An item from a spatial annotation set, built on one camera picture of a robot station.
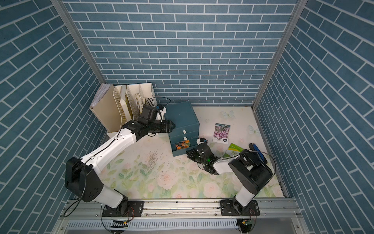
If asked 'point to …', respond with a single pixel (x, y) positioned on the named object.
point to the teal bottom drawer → (176, 152)
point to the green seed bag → (233, 150)
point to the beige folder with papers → (103, 105)
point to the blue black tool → (252, 147)
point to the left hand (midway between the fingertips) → (175, 126)
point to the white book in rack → (124, 102)
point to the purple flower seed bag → (221, 133)
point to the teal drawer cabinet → (185, 134)
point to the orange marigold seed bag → (182, 145)
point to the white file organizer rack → (130, 100)
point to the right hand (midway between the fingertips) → (185, 152)
